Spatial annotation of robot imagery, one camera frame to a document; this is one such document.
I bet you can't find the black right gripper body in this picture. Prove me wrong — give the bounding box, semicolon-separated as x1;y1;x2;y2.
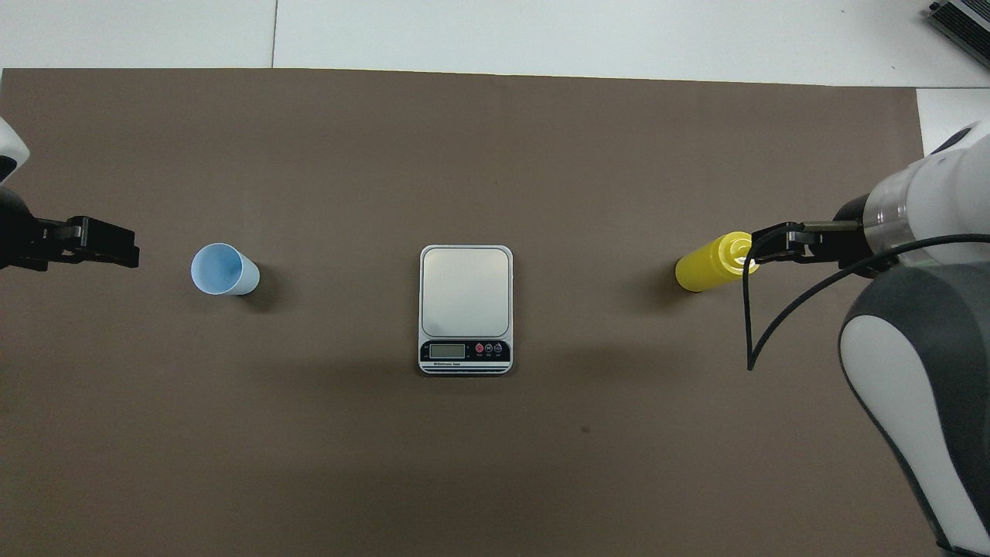
834;193;890;278

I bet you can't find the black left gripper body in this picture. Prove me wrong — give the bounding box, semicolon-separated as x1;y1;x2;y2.
0;188;47;272

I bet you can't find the yellow squeeze bottle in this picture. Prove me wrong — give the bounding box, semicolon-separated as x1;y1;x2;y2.
675;231;759;293

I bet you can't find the light blue plastic cup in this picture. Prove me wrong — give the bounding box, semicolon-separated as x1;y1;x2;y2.
190;243;261;296

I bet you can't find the silver digital kitchen scale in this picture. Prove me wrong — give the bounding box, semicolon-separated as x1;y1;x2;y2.
418;244;514;376

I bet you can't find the grey metal device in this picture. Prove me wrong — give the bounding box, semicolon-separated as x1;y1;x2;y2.
928;0;990;70

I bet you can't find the brown paper mat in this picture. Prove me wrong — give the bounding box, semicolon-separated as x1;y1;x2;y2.
0;68;971;557

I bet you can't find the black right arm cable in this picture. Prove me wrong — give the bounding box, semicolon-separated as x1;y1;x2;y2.
742;234;990;371

